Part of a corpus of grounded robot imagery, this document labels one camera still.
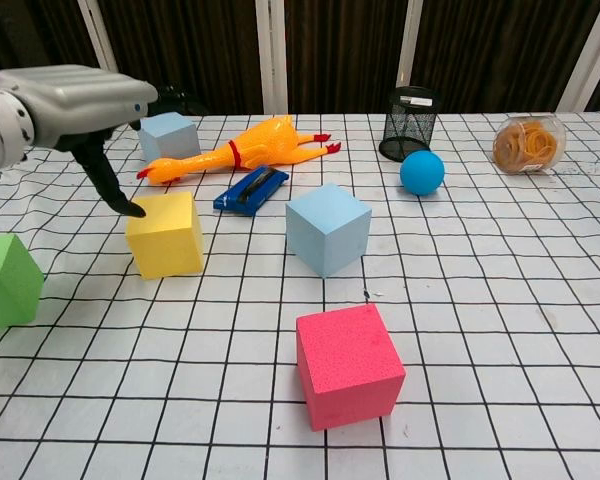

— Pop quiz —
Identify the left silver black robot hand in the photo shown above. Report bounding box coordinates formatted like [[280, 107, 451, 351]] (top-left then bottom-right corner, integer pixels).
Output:
[[0, 64, 209, 219]]

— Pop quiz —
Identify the light blue foam cube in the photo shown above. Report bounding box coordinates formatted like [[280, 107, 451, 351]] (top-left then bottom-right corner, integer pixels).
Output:
[[137, 112, 202, 162], [285, 182, 373, 279]]

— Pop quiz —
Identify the yellow foam cube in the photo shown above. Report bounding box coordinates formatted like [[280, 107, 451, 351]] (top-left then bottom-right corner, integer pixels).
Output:
[[125, 191, 205, 280]]

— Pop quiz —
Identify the green foam cube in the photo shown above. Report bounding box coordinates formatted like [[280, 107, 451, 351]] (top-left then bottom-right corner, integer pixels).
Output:
[[0, 232, 45, 334]]

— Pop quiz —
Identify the pink foam cube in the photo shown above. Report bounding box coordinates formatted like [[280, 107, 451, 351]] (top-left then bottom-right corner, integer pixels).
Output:
[[295, 302, 407, 433]]

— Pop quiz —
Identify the orange rubber chicken toy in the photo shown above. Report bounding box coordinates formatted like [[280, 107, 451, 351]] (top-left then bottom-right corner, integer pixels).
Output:
[[136, 114, 342, 187]]

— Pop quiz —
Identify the blue stapler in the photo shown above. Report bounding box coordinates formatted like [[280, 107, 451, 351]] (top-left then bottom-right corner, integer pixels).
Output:
[[212, 167, 289, 218]]

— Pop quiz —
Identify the black pleated curtain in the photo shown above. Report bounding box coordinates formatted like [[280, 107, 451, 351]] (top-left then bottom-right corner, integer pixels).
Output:
[[0, 0, 600, 124]]

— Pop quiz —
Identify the black mesh pen holder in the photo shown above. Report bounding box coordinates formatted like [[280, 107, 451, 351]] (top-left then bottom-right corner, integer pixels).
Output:
[[378, 85, 440, 163]]

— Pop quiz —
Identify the blue ball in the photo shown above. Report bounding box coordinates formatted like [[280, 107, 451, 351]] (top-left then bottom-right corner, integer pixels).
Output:
[[399, 149, 446, 197]]

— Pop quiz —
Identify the clear jar of rubber bands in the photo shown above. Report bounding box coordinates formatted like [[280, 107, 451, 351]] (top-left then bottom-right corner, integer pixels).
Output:
[[493, 113, 567, 175]]

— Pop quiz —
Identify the white black checkered tablecloth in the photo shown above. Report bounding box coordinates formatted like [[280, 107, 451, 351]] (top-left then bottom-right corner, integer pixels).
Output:
[[0, 112, 600, 480]]

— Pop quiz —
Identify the white metal frame pole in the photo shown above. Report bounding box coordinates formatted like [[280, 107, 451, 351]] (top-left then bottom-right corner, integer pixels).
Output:
[[557, 0, 600, 113], [256, 0, 289, 116], [396, 0, 425, 116], [77, 0, 132, 119]]

